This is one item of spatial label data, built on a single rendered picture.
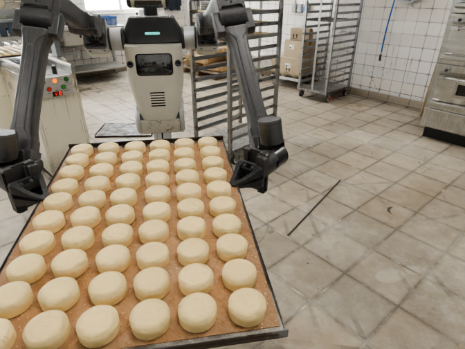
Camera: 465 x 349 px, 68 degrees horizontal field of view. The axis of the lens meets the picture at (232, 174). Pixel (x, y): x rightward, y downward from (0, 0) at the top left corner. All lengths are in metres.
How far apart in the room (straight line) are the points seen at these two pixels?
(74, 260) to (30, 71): 0.57
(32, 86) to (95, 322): 0.66
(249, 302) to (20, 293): 0.30
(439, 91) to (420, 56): 1.24
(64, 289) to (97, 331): 0.09
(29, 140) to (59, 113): 1.95
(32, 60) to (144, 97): 0.60
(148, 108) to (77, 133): 1.53
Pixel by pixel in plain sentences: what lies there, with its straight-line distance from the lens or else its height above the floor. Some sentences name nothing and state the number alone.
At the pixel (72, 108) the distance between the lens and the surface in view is 2.93.
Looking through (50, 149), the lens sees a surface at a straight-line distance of 2.96.
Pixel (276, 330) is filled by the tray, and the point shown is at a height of 1.00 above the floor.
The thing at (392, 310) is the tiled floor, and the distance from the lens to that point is 1.95.
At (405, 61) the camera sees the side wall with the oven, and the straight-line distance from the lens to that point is 5.27.
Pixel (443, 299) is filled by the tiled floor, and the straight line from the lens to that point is 2.12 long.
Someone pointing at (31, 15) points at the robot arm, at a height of 1.31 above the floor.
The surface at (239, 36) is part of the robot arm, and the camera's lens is 1.00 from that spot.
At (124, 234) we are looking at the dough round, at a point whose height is 1.01.
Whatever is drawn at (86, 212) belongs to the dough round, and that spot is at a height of 1.02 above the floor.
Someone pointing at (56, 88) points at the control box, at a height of 0.75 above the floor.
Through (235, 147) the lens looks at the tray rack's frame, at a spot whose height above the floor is 0.15.
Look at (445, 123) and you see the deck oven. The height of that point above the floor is 0.20.
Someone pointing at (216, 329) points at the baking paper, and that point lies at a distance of 0.48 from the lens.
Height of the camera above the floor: 1.36
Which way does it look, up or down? 28 degrees down
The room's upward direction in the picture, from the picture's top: straight up
